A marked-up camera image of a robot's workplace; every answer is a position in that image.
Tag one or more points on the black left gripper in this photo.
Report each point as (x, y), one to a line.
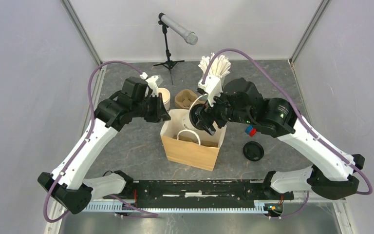
(160, 114)

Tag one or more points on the brown pulp carrier top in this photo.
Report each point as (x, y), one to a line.
(203, 143)

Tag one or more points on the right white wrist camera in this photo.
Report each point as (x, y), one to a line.
(210, 86)

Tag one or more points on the white paper cup printed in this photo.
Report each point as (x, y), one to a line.
(165, 97)

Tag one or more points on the blue toy brick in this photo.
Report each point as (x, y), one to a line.
(249, 129)

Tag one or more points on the black microphone stand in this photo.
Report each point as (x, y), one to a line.
(168, 64)

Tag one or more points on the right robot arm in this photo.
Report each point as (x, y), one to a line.
(331, 174)

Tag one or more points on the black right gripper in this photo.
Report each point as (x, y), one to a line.
(217, 98)

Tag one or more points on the brown pulp cup carrier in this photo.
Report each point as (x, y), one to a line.
(185, 98)

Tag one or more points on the black plastic cup lid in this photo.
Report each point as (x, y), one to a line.
(194, 116)

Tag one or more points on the grey microphone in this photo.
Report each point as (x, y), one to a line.
(189, 37)

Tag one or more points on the brown paper bag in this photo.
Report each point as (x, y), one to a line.
(189, 153)

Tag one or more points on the red toy brick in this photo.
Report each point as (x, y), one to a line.
(252, 132)

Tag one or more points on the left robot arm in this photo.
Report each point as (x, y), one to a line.
(139, 97)

